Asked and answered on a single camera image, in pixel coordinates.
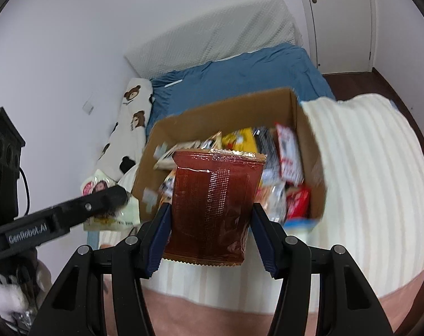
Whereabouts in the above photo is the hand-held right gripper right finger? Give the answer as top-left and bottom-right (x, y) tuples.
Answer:
(252, 203), (394, 336)

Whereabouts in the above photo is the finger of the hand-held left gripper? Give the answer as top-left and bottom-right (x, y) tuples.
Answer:
(76, 185), (128, 222)

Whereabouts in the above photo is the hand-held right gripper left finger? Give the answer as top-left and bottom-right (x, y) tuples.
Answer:
(28, 203), (173, 336)

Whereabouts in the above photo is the dark red snack packet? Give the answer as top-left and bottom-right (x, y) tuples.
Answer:
(163, 149), (268, 267)

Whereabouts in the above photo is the cardboard box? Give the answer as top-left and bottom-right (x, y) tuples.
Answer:
(131, 87), (327, 225)

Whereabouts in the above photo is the light blue and white packet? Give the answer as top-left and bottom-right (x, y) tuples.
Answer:
(285, 217), (321, 234)

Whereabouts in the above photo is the clear snack packet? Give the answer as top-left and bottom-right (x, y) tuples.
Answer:
(263, 181), (288, 223)

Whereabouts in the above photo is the orange and white packet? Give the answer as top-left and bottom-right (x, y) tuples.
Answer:
(158, 170), (178, 204)

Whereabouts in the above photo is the bear print pillow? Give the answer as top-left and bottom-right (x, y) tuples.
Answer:
(95, 77), (155, 183)

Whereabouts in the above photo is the beige snack packet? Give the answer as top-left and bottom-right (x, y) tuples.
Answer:
(152, 139), (203, 171)

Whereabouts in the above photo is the red and white snack packet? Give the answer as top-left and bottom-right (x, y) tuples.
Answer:
(274, 123), (305, 187)

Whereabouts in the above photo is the black and silver snack packet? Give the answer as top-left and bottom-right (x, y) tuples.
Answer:
(252, 126), (283, 183)

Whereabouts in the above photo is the yellow snack packet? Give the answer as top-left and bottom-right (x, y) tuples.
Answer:
(221, 128), (258, 155)

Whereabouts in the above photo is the white fluffy object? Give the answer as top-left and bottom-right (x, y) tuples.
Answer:
(0, 262), (52, 327)

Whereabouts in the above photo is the cream striped blanket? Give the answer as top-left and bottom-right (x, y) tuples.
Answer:
(99, 93), (424, 336)

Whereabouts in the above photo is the blue bed sheet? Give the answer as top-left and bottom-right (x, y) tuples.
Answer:
(145, 42), (336, 138)

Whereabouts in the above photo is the white padded mattress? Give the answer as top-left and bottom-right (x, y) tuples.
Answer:
(124, 0), (303, 79)

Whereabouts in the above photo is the white door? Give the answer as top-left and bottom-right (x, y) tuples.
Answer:
(294, 0), (378, 75)

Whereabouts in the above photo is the black cable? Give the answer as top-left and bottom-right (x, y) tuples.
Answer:
(18, 167), (31, 218)

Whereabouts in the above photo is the white wall socket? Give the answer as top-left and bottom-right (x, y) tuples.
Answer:
(83, 93), (96, 115)

